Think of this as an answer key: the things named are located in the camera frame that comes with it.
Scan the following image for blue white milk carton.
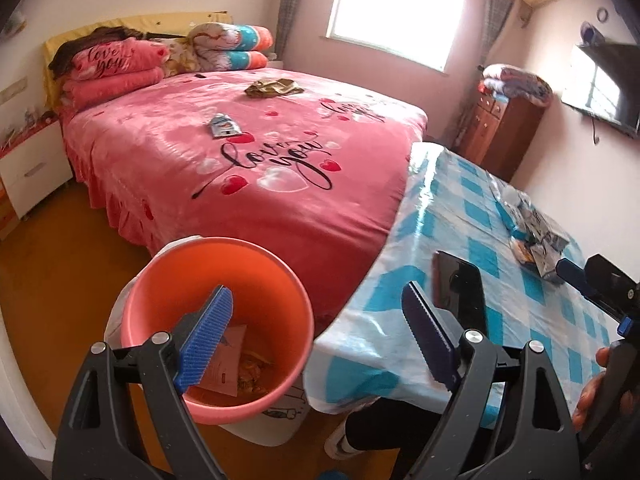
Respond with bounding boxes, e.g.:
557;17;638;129
529;217;570;284

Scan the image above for white Magicday yogurt bottle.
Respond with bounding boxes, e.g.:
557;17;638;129
492;183;526;232

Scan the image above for orange plastic trash bucket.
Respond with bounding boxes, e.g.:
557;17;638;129
119;237;314;425

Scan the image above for person's right hand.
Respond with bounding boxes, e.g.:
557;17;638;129
572;347;611;431

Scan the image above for pink paper in bucket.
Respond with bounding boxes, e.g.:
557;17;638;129
198;325;246;398

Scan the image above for black smartphone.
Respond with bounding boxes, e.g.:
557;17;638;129
432;250;488;336

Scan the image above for blue checkered tablecloth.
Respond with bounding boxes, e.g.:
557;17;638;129
304;142;617;414

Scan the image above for brown wooden cabinet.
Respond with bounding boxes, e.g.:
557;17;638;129
456;92;544;182

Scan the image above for pink love you bed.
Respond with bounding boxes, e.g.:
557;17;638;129
63;68;427;328

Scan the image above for folded blanket on cabinet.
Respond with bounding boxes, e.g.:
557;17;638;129
483;64;553;108

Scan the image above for small silver blue wrapper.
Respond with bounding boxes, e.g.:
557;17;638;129
209;114;243;139

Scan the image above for white bedside table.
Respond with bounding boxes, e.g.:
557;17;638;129
1;122;73;218

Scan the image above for olive crumpled cloth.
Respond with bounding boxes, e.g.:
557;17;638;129
244;78;305;99

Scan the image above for checkered grey curtain right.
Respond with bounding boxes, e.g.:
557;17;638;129
450;0;514;148

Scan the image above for pink love you pillows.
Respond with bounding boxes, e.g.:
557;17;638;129
61;38;169;110

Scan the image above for rolled colourful quilt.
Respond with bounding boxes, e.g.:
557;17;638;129
188;22;273;72

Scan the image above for bright window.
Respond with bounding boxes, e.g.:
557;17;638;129
326;0;466;73

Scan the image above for yellow headboard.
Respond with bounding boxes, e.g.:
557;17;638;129
41;10;234;111

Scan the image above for wall mounted black television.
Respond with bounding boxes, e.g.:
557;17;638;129
561;42;640;139

